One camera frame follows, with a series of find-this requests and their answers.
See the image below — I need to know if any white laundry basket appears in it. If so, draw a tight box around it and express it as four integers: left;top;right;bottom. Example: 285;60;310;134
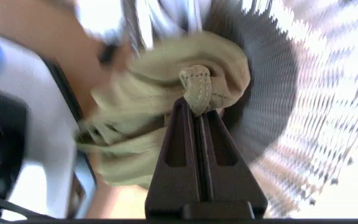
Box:
203;0;358;218

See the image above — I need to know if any green printed shirt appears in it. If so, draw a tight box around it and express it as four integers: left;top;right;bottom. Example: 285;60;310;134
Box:
75;30;251;189

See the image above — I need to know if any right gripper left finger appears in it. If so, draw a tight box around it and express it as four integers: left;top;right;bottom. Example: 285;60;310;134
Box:
144;96;203;218

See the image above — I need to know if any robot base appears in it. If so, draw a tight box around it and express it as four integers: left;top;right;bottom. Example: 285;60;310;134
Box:
0;24;98;222

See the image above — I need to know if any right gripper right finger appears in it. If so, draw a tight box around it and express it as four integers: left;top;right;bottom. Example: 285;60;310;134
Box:
202;108;269;218

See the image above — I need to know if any pale grey garment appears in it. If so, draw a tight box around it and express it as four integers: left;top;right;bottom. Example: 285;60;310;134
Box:
76;0;213;50

